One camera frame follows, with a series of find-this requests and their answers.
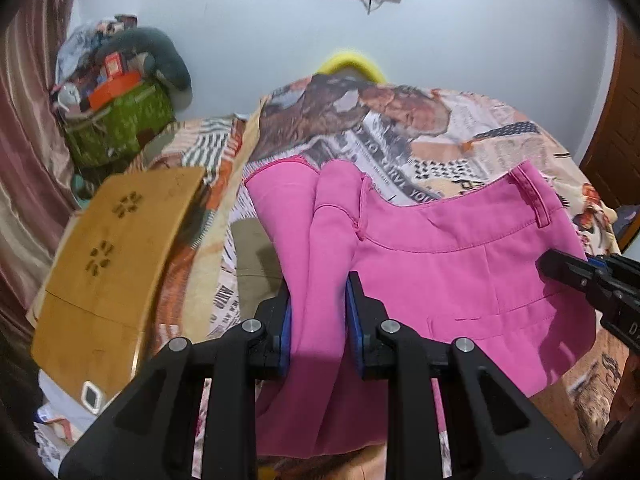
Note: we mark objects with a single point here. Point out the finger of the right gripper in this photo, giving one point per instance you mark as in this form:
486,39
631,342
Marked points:
569,270

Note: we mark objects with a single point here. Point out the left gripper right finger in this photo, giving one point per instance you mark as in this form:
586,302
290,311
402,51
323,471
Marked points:
493,430

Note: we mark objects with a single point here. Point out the pink pants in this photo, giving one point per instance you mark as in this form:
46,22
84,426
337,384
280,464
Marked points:
460,267

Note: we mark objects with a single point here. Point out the brown wooden door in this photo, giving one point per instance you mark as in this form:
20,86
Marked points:
611,163

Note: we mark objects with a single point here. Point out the wooden lap desk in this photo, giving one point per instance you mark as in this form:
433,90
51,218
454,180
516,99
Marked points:
95,318

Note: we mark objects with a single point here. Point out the olive green folded pants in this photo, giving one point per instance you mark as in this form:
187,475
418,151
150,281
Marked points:
257,265

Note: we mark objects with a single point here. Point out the newspaper print bed blanket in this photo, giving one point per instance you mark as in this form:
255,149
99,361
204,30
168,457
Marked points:
415,145

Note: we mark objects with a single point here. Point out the striped pink curtain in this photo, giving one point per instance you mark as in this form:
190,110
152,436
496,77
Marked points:
36,167

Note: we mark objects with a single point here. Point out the yellow pillow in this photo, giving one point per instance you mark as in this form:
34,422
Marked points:
352,60

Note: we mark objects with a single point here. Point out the green patterned bag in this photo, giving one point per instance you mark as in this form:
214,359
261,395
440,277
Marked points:
119,130

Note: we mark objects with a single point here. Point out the orange box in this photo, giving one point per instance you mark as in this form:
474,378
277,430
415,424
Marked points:
119,79

